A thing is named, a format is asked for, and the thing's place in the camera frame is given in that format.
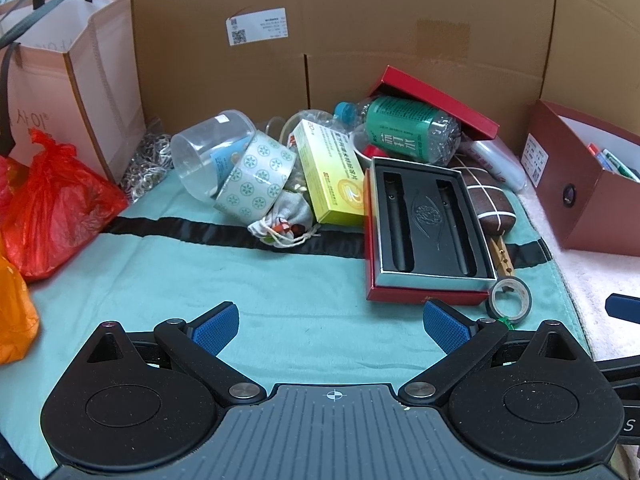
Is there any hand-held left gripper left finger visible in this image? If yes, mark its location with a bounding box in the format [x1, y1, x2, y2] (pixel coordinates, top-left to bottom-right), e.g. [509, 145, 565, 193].
[80, 301, 267, 407]

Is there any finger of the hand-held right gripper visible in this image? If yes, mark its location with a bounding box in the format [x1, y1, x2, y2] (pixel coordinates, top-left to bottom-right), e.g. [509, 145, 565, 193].
[595, 357, 640, 386]
[604, 293, 640, 324]

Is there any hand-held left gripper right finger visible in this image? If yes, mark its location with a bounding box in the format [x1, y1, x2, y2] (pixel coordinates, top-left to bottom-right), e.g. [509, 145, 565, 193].
[398, 299, 585, 407]

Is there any dark red storage box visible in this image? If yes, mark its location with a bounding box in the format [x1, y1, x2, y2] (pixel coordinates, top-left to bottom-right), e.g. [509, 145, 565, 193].
[521, 99, 640, 251]

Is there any red gift box black tray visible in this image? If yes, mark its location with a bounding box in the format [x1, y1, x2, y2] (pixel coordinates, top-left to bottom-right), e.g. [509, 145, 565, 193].
[363, 156, 501, 307]

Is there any white fabric herb sachet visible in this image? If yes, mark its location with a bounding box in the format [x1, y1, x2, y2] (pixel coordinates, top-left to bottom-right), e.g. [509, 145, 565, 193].
[247, 190, 321, 250]

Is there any teal flower patterned tape roll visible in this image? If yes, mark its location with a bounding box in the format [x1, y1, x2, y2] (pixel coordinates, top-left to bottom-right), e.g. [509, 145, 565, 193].
[214, 130, 297, 223]

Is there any teal blanket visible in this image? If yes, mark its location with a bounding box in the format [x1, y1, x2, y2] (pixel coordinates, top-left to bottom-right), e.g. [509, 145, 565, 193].
[0, 120, 593, 480]

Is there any small thin tape roll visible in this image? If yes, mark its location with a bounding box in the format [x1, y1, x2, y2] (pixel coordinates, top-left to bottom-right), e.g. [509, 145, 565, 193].
[486, 276, 532, 322]

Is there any wooden clip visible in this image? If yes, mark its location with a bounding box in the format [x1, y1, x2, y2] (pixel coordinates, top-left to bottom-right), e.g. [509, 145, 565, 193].
[487, 235, 516, 278]

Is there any green marker pen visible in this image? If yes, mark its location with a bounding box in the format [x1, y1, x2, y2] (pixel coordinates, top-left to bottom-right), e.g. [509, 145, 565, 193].
[602, 147, 640, 181]

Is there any white plastic tube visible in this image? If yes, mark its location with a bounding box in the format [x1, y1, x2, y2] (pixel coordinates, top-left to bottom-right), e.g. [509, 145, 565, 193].
[467, 137, 528, 192]

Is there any pile of metal rings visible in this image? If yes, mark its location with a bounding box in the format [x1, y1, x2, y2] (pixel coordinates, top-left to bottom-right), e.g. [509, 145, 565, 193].
[119, 117, 173, 204]

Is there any clear plastic jar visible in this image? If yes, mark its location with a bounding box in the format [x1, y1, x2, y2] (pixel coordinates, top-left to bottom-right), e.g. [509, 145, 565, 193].
[170, 109, 258, 198]

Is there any yellow medicine box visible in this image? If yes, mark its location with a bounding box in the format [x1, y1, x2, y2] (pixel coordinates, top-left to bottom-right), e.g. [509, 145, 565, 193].
[290, 119, 368, 227]

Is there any white bowl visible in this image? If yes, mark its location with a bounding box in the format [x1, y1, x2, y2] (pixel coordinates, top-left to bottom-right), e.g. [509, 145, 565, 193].
[352, 129, 381, 171]

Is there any orange plastic bag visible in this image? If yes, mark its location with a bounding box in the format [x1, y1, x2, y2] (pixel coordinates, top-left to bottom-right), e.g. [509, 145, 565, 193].
[0, 240, 41, 366]

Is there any green label plastic bottle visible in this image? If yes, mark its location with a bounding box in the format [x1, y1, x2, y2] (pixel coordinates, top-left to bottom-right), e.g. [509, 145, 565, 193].
[332, 96, 463, 165]

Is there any red plastic bag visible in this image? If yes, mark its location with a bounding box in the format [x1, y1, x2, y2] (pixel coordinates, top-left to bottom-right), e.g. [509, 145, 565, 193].
[0, 129, 130, 283]

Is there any clear plastic cup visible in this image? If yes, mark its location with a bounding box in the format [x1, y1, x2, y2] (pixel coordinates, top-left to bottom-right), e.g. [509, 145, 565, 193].
[265, 109, 337, 148]

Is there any red box lid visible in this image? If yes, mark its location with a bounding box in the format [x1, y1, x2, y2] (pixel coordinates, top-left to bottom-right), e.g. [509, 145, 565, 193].
[369, 65, 501, 142]

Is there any large cardboard box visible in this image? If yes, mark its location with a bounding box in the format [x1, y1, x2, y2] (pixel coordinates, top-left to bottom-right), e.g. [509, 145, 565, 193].
[25, 0, 561, 136]

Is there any pink paper bag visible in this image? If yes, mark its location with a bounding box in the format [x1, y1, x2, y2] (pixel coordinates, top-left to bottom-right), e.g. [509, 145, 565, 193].
[0, 0, 147, 186]

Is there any white shipping label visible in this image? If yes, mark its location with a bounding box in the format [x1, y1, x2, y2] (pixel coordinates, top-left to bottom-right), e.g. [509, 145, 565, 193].
[226, 6, 290, 46]

